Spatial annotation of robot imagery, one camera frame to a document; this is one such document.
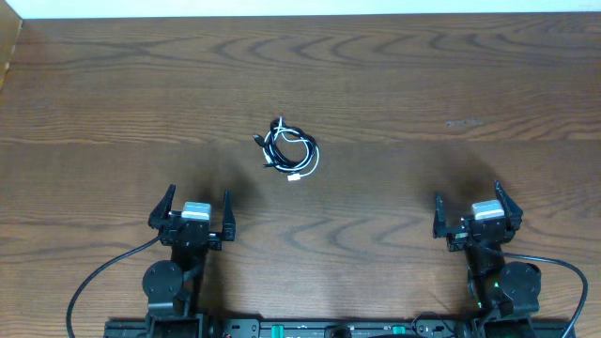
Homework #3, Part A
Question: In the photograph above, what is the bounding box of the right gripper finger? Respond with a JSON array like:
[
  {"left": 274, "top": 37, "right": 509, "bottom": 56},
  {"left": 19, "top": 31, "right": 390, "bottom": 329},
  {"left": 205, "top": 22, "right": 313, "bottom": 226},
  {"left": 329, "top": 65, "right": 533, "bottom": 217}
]
[
  {"left": 433, "top": 193, "right": 446, "bottom": 238},
  {"left": 494, "top": 180, "right": 523, "bottom": 230}
]

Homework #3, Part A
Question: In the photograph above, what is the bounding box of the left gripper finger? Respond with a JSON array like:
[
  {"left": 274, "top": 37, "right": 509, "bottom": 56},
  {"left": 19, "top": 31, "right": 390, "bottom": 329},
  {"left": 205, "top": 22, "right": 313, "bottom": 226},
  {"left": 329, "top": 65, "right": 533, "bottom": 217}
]
[
  {"left": 147, "top": 184, "right": 176, "bottom": 229},
  {"left": 222, "top": 190, "right": 236, "bottom": 241}
]

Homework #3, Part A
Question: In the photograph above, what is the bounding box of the white USB cable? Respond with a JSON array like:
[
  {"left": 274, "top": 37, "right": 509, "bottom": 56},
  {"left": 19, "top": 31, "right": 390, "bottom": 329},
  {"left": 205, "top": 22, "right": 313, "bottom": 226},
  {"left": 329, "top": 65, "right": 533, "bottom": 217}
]
[{"left": 263, "top": 115, "right": 321, "bottom": 183}]

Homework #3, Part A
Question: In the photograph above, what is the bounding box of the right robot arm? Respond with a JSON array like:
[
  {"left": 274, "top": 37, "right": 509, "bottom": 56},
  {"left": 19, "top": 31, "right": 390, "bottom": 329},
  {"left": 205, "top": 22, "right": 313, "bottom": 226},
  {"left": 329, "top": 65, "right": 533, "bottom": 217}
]
[{"left": 433, "top": 181, "right": 542, "bottom": 337}]

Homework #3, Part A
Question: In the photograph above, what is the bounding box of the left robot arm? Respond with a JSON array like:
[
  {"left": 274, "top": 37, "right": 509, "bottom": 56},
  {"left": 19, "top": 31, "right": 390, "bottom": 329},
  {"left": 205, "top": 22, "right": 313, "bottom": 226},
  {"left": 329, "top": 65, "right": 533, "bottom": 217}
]
[{"left": 142, "top": 185, "right": 236, "bottom": 337}]

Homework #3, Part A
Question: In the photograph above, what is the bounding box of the wooden panel at left edge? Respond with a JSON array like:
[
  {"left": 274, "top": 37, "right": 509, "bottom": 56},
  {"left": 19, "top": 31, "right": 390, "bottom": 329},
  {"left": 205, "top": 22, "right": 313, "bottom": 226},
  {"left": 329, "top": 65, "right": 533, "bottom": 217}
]
[{"left": 0, "top": 0, "right": 23, "bottom": 87}]

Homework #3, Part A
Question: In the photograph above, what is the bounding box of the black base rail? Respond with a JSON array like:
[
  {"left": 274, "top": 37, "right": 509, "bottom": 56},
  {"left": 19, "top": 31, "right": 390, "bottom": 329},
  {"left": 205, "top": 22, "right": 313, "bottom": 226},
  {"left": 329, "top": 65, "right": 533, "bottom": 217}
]
[{"left": 102, "top": 315, "right": 567, "bottom": 338}]

